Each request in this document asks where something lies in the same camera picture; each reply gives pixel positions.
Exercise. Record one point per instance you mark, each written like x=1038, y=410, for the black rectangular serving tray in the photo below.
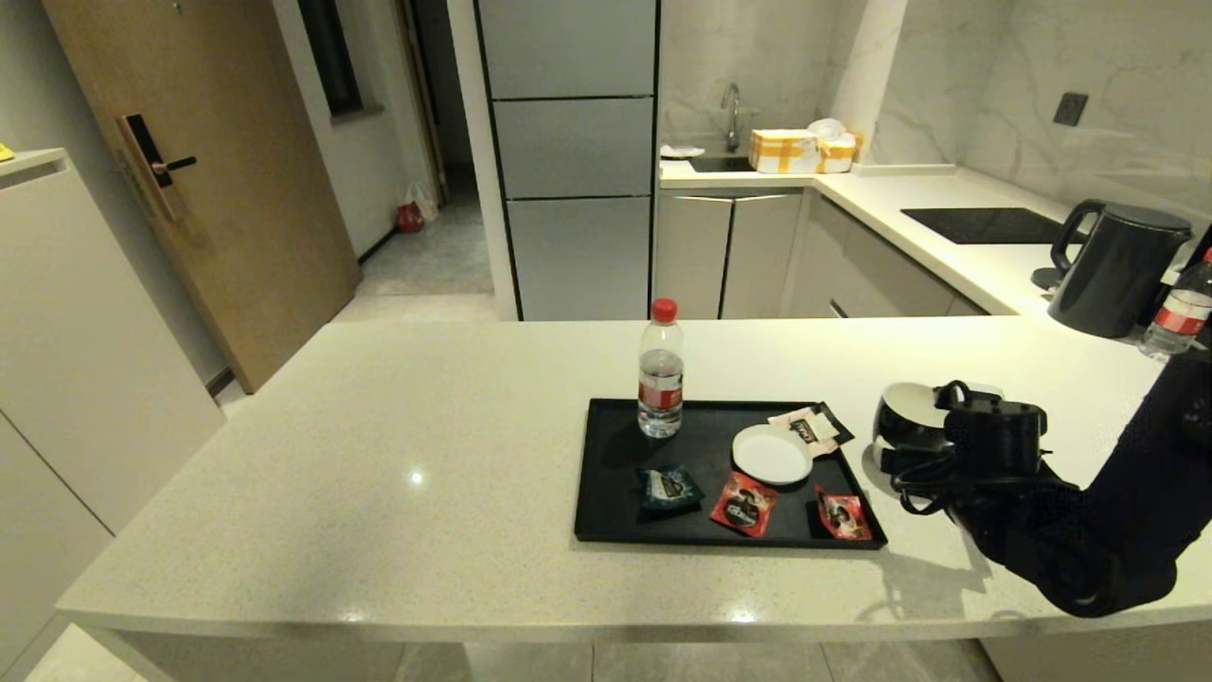
x=701, y=516

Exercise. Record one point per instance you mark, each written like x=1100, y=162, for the chrome kitchen faucet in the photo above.
x=732, y=114

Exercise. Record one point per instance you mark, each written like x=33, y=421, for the dark green snack packet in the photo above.
x=670, y=489

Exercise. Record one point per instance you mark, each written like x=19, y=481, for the steel kitchen sink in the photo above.
x=720, y=164

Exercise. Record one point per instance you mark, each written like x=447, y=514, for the black induction cooktop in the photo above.
x=989, y=225

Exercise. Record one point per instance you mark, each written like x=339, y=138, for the black electric kettle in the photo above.
x=1117, y=275

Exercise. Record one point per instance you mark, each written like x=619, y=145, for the red instant coffee packet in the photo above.
x=843, y=514
x=743, y=505

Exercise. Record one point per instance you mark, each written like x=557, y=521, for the dark wall socket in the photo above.
x=1070, y=109

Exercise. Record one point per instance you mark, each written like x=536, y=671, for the wooden door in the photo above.
x=237, y=189

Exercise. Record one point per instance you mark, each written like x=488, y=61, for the white cloth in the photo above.
x=682, y=151

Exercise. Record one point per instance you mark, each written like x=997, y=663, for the white round saucer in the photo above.
x=772, y=455

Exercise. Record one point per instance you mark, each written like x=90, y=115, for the white tall cabinet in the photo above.
x=85, y=379

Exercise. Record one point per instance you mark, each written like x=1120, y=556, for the pink and black sachet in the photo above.
x=814, y=428

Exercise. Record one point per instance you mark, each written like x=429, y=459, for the grey counter drawer unit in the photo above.
x=871, y=275

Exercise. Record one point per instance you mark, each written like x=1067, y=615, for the grey base cabinet doors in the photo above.
x=724, y=256

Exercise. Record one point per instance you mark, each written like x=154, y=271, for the yellow taped cardboard box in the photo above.
x=781, y=152

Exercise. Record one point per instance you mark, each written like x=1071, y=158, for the red bag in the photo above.
x=410, y=218

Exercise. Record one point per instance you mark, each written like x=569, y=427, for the tall silver refrigerator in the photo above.
x=568, y=161

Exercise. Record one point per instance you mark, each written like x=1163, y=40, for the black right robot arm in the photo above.
x=1117, y=540

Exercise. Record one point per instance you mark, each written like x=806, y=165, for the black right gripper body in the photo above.
x=994, y=440

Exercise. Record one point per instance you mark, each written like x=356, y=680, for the red-capped water bottle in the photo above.
x=1179, y=317
x=660, y=388

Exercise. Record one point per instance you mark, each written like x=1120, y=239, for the dark narrow window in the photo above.
x=331, y=52

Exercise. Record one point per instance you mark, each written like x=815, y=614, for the black mug white inside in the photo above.
x=904, y=426

